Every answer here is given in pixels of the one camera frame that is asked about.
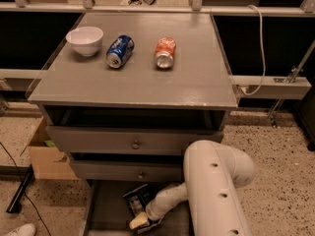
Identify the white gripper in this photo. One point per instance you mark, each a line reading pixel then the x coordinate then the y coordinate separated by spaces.
pixel 154 210

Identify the blue chip bag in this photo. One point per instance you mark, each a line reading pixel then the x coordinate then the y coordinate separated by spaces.
pixel 136 200

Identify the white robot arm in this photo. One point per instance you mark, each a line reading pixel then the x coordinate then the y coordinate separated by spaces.
pixel 212 173

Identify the grey bottom drawer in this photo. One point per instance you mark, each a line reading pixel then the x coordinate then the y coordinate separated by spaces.
pixel 108 213

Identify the grey drawer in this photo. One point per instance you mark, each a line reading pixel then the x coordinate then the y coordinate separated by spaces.
pixel 128 167
pixel 108 213
pixel 134 131

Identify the grey middle drawer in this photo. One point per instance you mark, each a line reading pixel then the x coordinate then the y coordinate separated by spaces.
pixel 128 167

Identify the grey top drawer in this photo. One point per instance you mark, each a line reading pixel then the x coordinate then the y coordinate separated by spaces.
pixel 134 131

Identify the grey drawer cabinet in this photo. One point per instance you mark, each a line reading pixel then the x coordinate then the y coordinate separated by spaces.
pixel 197 80

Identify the cardboard box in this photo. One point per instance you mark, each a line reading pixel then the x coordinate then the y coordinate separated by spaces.
pixel 47 161

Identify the white shoe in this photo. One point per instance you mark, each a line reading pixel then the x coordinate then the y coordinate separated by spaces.
pixel 24 230

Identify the black bar on floor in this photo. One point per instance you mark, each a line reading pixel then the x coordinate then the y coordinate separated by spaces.
pixel 25 175

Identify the blue soda can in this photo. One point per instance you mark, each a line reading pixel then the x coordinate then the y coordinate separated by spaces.
pixel 119 51

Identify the orange soda can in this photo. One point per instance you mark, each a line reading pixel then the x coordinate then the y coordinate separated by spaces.
pixel 164 53

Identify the white bowl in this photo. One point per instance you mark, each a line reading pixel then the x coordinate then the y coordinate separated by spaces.
pixel 86 41

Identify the grey metal rail beam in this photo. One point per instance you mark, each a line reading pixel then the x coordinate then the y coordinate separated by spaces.
pixel 270 87

